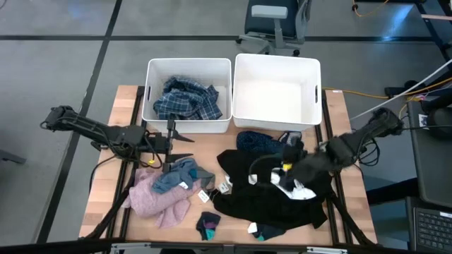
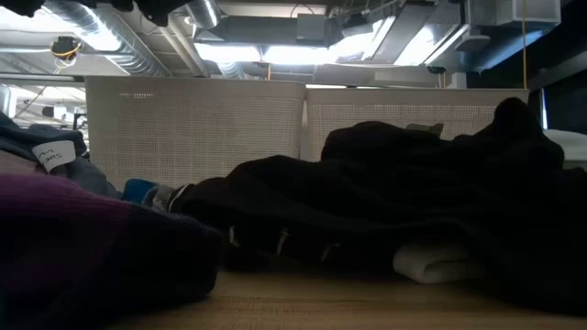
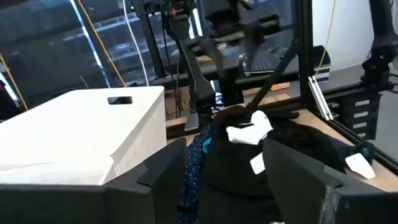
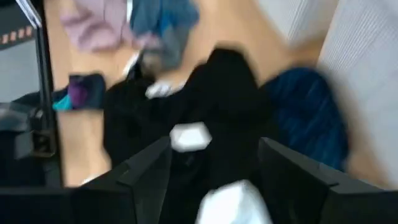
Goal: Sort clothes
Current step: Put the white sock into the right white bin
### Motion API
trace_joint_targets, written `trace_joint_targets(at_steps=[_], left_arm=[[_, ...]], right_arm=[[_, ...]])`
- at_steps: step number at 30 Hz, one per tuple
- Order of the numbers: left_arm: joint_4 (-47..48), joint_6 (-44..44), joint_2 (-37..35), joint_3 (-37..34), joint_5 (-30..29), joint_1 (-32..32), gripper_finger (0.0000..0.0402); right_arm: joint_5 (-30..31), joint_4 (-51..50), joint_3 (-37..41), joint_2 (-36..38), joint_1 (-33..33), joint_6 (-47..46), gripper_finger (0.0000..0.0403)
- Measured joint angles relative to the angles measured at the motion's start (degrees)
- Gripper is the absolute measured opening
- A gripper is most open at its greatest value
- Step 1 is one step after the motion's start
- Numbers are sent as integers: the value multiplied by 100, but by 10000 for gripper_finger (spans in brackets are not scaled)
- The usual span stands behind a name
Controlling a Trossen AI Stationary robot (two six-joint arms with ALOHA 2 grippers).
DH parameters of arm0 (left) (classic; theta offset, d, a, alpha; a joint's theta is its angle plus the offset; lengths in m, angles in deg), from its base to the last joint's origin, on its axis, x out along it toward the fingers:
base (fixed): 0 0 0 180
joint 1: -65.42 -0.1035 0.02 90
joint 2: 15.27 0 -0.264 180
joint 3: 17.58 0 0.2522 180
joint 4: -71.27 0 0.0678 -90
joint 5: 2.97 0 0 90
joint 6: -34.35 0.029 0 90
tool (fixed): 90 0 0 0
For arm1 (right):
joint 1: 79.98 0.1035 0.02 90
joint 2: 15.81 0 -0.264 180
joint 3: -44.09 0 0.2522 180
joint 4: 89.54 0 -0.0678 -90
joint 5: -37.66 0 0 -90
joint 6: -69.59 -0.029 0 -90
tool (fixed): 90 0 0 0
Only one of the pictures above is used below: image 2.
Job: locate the black garment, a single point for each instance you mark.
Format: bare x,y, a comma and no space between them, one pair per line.
367,197

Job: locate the white sock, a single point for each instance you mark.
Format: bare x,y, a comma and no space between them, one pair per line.
431,266

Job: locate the blue-grey garment with tag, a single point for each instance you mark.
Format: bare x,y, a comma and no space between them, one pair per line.
87,176

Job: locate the black purple teal sock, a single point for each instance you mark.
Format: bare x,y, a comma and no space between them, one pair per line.
69,229

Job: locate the ceiling light panel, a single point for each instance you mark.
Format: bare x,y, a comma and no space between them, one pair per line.
298,55

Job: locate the grey ceiling air unit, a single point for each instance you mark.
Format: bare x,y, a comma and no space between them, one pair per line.
275,29

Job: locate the black ceiling device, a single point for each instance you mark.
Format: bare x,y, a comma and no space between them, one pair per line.
64,48

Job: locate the silver round air duct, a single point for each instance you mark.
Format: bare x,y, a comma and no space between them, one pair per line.
202,14

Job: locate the ribbed flexible air duct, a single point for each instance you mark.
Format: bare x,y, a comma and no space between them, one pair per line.
137,59

